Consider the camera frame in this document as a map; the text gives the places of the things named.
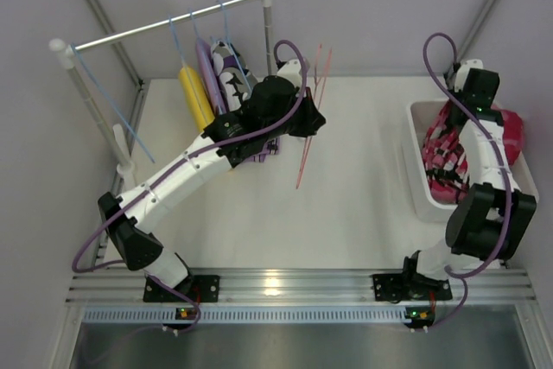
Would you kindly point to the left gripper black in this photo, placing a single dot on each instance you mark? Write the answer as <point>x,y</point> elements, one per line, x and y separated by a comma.
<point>312,115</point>

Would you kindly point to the white plastic basket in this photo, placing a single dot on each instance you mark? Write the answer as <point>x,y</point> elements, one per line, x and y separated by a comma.
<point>419,117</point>

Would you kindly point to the yellow trousers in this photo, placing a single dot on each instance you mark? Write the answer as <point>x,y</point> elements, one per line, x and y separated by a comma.
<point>212,129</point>

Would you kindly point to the white silver clothes rack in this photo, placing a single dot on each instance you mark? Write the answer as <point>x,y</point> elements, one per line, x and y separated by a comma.
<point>69,58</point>

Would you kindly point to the grey slotted cable duct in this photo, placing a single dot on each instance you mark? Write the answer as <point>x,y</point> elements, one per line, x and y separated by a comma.
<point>247,314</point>

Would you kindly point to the blue hanger with lilac trousers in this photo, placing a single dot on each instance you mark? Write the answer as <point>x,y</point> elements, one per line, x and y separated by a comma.
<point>205,62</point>

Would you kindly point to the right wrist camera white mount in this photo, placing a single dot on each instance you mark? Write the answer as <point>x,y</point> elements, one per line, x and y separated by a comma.
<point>457,76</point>

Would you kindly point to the pink wire hanger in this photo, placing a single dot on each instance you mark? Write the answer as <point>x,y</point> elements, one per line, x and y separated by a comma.
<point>320,75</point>

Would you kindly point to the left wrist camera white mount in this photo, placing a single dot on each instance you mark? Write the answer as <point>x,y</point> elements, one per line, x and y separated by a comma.
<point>291,76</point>

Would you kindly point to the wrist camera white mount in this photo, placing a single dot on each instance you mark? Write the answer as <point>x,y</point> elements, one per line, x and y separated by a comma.
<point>291,76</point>
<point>457,76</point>

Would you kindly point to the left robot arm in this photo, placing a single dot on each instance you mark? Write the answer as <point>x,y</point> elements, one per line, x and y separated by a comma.
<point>276,108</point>

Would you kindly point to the aluminium mounting rail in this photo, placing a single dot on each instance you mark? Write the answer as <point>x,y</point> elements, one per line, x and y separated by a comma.
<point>252,287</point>

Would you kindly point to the blue hanger with camo trousers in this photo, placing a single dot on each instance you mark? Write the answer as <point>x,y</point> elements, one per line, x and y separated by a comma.
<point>231,46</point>

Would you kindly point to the purple grey camouflage trousers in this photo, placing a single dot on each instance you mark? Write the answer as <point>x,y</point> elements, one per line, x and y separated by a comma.
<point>231,81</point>

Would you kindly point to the lilac purple trousers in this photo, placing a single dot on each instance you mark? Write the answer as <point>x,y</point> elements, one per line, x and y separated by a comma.
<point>226,77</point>

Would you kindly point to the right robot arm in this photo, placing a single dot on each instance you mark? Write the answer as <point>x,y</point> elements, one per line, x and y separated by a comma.
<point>461,173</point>

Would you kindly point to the blue hanger with yellow trousers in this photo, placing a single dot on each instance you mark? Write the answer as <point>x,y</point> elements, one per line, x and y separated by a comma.
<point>190,66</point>

